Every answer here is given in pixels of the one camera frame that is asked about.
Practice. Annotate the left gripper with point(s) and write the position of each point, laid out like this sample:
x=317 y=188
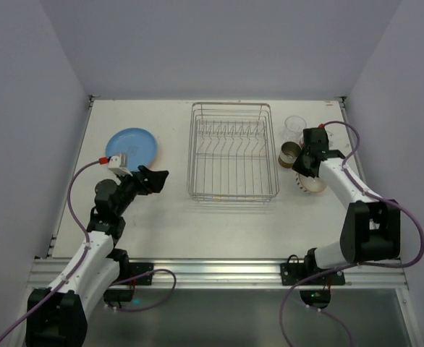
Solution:
x=140 y=179

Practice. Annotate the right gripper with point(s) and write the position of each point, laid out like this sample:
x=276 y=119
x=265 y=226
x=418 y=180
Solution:
x=307 y=163

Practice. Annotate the brown and white cup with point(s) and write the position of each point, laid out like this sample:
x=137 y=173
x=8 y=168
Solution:
x=289 y=151

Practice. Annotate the blue plate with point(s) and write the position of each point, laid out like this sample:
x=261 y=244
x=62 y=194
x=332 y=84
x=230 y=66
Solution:
x=138 y=144

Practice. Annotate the clear glass tumbler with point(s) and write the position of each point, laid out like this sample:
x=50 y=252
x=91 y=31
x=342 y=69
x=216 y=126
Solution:
x=293 y=128

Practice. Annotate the white blue-striped bowl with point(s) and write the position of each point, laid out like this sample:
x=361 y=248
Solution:
x=310 y=185

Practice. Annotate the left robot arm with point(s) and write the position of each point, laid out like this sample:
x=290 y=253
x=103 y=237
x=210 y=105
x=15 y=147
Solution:
x=58 y=314

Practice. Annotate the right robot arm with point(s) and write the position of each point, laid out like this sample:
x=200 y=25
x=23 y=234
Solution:
x=371 y=230

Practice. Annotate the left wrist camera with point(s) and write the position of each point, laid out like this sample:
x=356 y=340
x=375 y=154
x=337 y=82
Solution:
x=117 y=164

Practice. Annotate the metal wire dish rack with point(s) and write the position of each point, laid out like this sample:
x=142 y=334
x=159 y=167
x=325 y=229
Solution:
x=232 y=152

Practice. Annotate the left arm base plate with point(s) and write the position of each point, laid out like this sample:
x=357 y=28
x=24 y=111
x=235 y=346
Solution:
x=129 y=269

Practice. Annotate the aluminium mounting rail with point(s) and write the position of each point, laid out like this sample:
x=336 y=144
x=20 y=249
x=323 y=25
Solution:
x=266 y=274

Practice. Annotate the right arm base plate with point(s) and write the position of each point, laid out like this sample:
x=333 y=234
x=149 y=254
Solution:
x=295 y=269

